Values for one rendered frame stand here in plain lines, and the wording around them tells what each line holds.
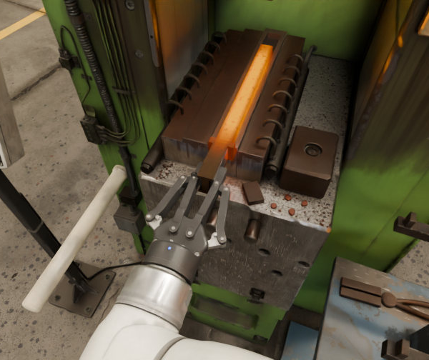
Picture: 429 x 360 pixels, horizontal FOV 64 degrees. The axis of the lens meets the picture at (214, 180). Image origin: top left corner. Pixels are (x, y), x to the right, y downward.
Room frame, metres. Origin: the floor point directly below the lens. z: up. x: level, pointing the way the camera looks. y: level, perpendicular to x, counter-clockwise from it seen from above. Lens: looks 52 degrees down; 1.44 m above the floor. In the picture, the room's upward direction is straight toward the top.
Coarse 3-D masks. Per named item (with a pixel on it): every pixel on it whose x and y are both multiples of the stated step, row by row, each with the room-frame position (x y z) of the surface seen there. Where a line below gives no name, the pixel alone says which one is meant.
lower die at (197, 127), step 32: (256, 32) 0.83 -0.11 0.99; (224, 64) 0.70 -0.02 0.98; (288, 64) 0.69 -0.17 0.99; (192, 96) 0.59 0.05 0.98; (224, 96) 0.57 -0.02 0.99; (256, 96) 0.56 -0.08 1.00; (192, 128) 0.48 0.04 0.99; (256, 128) 0.48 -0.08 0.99; (192, 160) 0.45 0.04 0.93; (256, 160) 0.41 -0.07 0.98
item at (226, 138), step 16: (272, 48) 0.73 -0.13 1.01; (256, 64) 0.66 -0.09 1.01; (256, 80) 0.60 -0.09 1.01; (240, 96) 0.55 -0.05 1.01; (240, 112) 0.50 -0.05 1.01; (224, 128) 0.46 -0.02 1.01; (208, 144) 0.42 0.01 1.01; (224, 144) 0.41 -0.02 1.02; (208, 160) 0.37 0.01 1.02; (208, 176) 0.34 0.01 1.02
